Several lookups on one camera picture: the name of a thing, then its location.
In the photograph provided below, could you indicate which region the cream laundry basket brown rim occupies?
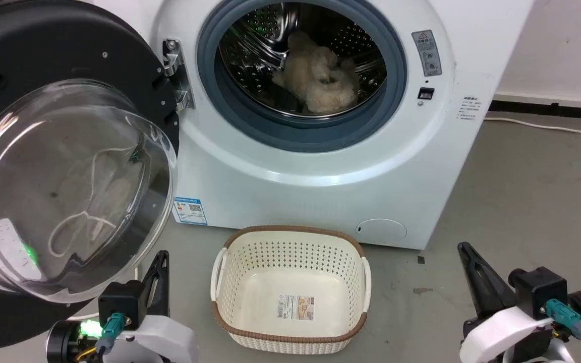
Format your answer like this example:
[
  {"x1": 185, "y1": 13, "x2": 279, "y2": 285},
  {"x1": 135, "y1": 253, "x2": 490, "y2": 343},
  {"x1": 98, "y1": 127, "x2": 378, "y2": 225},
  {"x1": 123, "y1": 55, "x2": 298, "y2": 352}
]
[{"x1": 210, "y1": 225, "x2": 372, "y2": 355}]

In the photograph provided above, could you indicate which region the teal plug gripper cable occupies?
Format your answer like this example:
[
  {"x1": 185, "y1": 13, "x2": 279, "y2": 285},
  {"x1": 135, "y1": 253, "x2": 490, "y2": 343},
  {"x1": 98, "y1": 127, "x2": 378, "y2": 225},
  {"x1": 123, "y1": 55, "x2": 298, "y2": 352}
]
[
  {"x1": 76, "y1": 312, "x2": 127, "y2": 362},
  {"x1": 546, "y1": 298, "x2": 581, "y2": 363}
]

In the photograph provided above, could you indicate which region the chrome door hinge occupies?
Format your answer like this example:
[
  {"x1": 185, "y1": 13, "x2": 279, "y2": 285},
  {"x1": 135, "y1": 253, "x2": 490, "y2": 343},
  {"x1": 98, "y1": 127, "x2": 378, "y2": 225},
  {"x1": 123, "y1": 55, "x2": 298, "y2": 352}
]
[{"x1": 162, "y1": 39, "x2": 195, "y2": 112}]

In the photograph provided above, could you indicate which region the white front-load washing machine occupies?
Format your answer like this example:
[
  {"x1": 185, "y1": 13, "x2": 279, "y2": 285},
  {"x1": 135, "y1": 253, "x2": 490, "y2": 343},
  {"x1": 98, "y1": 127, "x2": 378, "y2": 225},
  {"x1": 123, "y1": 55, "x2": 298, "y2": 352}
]
[{"x1": 91, "y1": 0, "x2": 536, "y2": 251}]

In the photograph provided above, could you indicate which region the paper label inside basket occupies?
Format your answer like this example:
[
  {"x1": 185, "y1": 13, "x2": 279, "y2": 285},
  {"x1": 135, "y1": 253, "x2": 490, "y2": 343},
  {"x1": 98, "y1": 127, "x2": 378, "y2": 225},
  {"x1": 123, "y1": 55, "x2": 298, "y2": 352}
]
[{"x1": 277, "y1": 294, "x2": 316, "y2": 321}]

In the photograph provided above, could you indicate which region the washer door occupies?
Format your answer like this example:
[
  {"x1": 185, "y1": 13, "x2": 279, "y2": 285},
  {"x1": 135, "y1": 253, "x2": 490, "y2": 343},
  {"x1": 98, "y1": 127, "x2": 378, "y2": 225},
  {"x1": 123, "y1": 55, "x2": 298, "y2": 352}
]
[{"x1": 0, "y1": 0, "x2": 181, "y2": 351}]

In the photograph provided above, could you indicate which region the black baseboard strip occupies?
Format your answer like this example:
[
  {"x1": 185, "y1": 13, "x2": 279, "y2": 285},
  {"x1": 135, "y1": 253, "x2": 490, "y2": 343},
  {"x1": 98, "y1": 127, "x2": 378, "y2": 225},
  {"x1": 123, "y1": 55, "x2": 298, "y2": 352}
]
[{"x1": 488, "y1": 100, "x2": 581, "y2": 121}]

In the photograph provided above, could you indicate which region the beige plush toy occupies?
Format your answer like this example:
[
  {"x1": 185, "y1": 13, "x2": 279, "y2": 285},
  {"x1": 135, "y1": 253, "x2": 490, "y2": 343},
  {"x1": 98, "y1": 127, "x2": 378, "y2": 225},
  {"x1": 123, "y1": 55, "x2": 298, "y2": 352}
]
[{"x1": 272, "y1": 31, "x2": 361, "y2": 114}]

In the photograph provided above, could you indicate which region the round white filter cover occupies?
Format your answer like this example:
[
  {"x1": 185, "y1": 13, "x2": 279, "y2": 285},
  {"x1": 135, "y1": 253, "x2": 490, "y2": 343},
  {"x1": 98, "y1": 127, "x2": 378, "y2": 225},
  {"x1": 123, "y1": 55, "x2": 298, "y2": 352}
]
[{"x1": 356, "y1": 218, "x2": 408, "y2": 241}]

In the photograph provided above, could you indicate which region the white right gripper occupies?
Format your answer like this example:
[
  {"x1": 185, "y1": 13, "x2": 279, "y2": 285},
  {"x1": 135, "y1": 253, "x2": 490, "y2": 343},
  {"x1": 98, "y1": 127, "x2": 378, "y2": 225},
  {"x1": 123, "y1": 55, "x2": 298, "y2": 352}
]
[{"x1": 457, "y1": 241, "x2": 561, "y2": 363}]

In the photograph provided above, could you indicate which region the steel perforated washer drum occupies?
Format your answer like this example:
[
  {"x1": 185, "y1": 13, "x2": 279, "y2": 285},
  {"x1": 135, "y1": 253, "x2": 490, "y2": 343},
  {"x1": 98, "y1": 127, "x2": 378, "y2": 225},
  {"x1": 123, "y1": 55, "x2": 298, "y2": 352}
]
[{"x1": 214, "y1": 0, "x2": 387, "y2": 119}]

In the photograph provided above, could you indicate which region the grey warning sticker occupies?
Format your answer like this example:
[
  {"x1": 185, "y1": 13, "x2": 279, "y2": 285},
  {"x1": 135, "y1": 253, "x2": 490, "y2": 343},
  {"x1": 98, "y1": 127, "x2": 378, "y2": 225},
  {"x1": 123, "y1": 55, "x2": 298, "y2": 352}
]
[{"x1": 412, "y1": 30, "x2": 443, "y2": 78}]

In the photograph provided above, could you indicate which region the white floor cable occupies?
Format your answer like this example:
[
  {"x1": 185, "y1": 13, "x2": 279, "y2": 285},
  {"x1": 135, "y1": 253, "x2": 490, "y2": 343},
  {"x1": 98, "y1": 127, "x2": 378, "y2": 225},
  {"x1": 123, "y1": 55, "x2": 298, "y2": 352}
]
[{"x1": 483, "y1": 116, "x2": 581, "y2": 135}]

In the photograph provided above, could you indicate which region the blue energy label sticker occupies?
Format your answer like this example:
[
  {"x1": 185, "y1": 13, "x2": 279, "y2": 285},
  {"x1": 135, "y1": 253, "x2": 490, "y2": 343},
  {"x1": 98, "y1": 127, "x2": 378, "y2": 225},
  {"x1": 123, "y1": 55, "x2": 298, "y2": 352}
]
[{"x1": 172, "y1": 197, "x2": 208, "y2": 226}]

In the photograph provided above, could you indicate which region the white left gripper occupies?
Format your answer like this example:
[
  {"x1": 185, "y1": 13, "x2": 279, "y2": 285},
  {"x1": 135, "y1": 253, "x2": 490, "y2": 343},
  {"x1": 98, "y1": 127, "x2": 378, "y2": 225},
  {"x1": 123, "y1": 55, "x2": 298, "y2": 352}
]
[{"x1": 118, "y1": 250, "x2": 200, "y2": 363}]

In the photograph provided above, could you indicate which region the teal plug right gripper cable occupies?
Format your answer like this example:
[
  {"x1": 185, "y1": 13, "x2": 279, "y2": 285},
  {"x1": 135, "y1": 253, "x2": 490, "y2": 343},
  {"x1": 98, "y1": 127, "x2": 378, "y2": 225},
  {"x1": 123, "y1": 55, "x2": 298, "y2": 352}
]
[{"x1": 546, "y1": 298, "x2": 581, "y2": 363}]

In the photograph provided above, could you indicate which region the small printed text sticker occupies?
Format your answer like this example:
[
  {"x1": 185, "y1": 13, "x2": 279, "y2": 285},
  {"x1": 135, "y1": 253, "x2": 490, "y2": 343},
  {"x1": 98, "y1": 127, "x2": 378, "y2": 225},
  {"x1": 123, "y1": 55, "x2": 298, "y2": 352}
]
[{"x1": 455, "y1": 95, "x2": 479, "y2": 122}]

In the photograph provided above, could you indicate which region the teal plug left gripper cable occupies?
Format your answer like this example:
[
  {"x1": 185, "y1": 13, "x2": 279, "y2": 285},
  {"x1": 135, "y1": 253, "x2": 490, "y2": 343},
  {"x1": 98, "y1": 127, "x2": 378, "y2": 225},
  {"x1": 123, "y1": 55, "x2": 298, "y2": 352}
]
[{"x1": 76, "y1": 312, "x2": 127, "y2": 362}]

